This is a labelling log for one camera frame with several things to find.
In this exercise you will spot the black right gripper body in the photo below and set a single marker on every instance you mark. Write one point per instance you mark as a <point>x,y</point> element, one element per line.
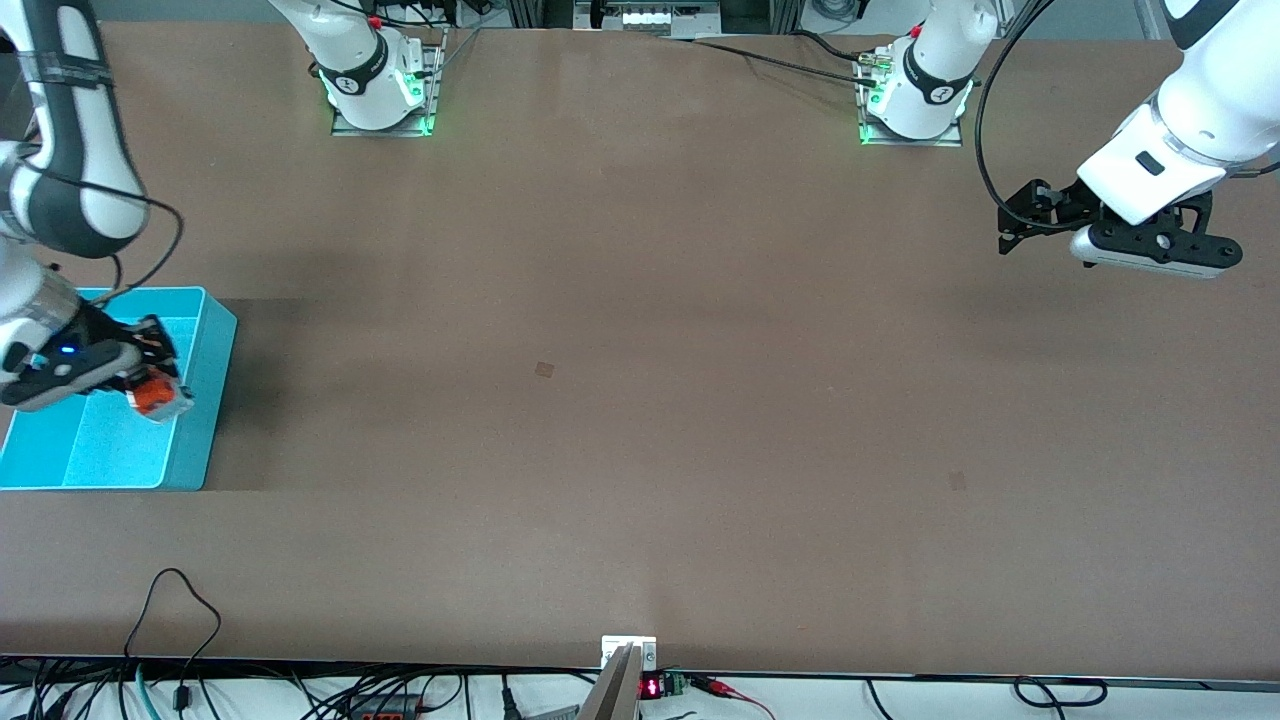
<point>103,332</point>

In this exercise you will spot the orange toy bus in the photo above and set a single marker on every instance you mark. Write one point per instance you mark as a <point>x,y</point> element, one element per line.
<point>160,402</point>

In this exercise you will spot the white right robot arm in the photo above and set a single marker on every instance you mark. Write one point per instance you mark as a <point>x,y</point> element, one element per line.
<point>90,200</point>

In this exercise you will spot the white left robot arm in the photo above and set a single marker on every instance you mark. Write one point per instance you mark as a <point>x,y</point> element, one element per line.
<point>1220,100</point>

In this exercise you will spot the blue plastic box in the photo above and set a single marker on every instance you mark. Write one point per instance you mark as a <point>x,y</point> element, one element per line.
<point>110,450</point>

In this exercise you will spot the black power strip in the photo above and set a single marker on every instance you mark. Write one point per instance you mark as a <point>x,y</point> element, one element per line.
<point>380,714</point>

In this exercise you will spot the white lit device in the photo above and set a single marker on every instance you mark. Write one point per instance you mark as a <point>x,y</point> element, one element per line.
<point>655,18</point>

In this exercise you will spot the grey metal bar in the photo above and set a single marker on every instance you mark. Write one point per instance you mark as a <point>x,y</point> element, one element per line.
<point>615,695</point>

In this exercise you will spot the red display circuit module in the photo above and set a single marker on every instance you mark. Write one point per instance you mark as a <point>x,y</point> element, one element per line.
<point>652,688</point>

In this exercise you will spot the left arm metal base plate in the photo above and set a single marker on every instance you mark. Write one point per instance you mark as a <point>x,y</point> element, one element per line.
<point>950,138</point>

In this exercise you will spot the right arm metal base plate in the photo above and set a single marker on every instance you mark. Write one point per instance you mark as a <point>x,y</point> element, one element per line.
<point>432,80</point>

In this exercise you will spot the aluminium frame structure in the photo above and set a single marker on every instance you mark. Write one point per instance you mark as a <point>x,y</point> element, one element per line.
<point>540,12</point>

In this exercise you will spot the white mounting bracket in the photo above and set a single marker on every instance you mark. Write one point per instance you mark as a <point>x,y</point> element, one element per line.
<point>615,645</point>

